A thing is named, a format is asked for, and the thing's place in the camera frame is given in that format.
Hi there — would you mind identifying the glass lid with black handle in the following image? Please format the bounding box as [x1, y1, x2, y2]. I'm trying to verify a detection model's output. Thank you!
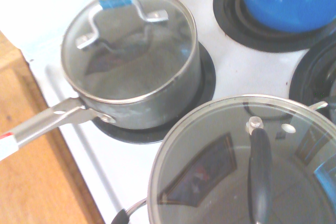
[146, 94, 336, 224]

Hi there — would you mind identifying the white electric stove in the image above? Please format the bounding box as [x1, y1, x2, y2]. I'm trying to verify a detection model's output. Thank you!
[0, 0, 336, 224]

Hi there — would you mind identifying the large black coil burner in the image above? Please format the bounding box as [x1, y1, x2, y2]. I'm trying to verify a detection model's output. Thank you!
[288, 35, 336, 125]

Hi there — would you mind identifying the blue stovetop kettle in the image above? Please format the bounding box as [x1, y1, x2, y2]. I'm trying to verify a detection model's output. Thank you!
[237, 0, 336, 34]

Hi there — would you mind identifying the wooden countertop board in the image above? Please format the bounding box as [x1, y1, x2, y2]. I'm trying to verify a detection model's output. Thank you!
[0, 31, 106, 224]

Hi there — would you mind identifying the dark saucepan with long handle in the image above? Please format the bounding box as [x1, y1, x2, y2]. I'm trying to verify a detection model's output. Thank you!
[0, 0, 202, 162]

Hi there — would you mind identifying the glass lid with blue handle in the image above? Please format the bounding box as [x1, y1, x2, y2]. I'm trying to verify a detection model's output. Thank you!
[60, 0, 197, 104]

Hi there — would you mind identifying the large dark two-handled pot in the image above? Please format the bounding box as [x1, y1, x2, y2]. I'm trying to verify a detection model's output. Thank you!
[110, 100, 329, 224]

